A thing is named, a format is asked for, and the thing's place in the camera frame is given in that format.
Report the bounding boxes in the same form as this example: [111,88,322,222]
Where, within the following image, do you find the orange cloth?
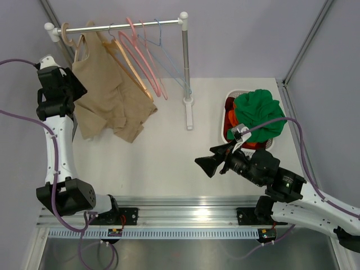
[227,102,266,150]

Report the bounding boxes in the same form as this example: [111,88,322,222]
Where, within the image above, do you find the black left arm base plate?
[90,208,138,226]

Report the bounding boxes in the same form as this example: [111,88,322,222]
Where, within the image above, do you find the orange wooden hanger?
[102,23,154,102]

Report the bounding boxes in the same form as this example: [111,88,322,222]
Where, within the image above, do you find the aluminium frame post left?
[39,0,75,68]

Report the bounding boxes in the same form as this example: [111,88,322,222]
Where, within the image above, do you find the silver clothes rack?
[44,11,195,131]

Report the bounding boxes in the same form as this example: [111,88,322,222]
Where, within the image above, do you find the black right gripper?
[195,138,263,187]

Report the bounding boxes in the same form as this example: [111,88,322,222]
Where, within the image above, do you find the blue wire hanger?
[142,19,192,94]

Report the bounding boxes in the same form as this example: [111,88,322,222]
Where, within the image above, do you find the white slotted cable duct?
[47,227,261,240]

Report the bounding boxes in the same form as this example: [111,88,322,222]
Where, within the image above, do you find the thick pink plastic hanger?
[118,17,162,97]

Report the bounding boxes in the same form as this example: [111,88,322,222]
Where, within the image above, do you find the dark red cloth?
[222,97,266,150]

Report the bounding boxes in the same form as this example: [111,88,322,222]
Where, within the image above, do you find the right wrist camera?
[230,124,251,153]

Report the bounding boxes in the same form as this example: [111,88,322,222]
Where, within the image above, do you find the white laundry basket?
[220,89,275,155]

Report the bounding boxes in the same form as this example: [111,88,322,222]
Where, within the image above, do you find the green cloth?
[227,89,287,143]

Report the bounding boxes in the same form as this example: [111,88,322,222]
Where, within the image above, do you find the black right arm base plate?
[236,207,288,226]

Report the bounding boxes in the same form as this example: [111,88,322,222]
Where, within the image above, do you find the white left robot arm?
[36,66,121,224]

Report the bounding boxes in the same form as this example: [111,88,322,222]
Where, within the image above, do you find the aluminium frame post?
[282,0,337,85]
[39,0,75,68]

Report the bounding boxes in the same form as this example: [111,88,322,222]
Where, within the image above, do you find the aluminium frame post right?
[282,0,337,85]

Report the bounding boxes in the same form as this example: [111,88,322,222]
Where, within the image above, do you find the beige t shirt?
[72,32,158,143]

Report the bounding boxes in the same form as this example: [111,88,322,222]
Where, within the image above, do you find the beige wooden hanger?
[61,22,84,62]

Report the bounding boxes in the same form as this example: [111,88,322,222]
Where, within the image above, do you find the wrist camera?
[34,55,60,70]
[230,124,251,153]

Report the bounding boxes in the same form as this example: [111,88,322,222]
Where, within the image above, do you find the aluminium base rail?
[35,196,290,227]

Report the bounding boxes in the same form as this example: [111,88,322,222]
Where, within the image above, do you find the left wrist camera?
[34,55,60,70]

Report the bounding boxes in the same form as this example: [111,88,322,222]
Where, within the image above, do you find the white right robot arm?
[195,143,359,253]

